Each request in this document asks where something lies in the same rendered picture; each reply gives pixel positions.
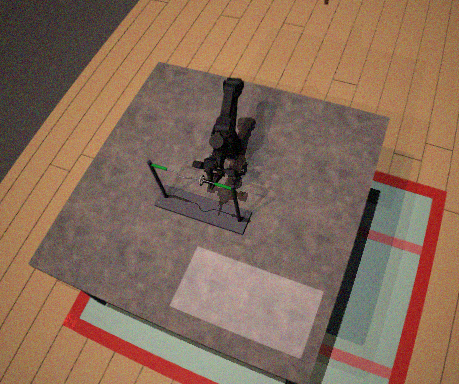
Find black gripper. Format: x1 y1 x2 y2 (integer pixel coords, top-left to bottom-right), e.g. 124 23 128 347
192 150 239 190

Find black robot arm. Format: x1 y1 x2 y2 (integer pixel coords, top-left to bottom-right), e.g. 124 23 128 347
204 78 244 169

